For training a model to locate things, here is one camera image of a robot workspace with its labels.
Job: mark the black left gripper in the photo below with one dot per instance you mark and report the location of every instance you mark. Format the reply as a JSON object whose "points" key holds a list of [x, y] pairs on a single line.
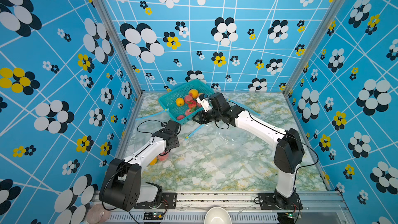
{"points": [[176, 141]]}

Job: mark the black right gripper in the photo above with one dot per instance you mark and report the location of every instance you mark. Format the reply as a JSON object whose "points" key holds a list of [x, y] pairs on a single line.
{"points": [[201, 115]]}

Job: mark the pink peach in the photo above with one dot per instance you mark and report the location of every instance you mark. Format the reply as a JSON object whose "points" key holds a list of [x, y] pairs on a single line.
{"points": [[163, 157]]}

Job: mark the teal plastic mesh basket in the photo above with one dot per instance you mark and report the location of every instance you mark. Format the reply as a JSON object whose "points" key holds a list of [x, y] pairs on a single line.
{"points": [[184, 113]]}

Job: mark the yellow orange peach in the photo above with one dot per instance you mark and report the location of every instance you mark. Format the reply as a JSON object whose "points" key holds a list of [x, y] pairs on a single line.
{"points": [[154, 161]]}

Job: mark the clear zip bag blue zipper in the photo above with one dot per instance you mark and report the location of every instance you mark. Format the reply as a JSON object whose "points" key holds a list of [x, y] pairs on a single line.
{"points": [[153, 148]]}

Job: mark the yellow round peach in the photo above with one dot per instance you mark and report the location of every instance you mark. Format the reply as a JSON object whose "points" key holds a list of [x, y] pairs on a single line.
{"points": [[180, 102]]}

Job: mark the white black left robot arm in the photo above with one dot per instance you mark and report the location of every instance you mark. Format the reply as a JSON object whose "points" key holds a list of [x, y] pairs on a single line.
{"points": [[122, 186]]}

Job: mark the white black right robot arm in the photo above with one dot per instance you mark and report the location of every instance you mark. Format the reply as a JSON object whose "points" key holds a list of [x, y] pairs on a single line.
{"points": [[287, 145]]}

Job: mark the yellow red peach top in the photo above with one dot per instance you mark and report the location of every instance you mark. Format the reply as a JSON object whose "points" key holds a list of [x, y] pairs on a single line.
{"points": [[193, 93]]}

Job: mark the white bowl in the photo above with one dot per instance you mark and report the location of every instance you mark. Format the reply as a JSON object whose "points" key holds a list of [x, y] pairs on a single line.
{"points": [[217, 215]]}

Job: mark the pink lumpy object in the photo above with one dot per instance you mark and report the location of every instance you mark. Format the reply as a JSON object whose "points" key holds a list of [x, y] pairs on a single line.
{"points": [[97, 215]]}

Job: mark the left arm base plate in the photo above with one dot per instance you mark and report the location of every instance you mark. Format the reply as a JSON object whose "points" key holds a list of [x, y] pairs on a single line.
{"points": [[167, 200]]}

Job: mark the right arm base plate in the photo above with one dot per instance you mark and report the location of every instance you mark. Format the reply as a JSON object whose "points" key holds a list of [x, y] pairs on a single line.
{"points": [[275, 201]]}

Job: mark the aluminium front rail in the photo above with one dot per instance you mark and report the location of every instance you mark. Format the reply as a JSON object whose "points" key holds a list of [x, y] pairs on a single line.
{"points": [[239, 207]]}

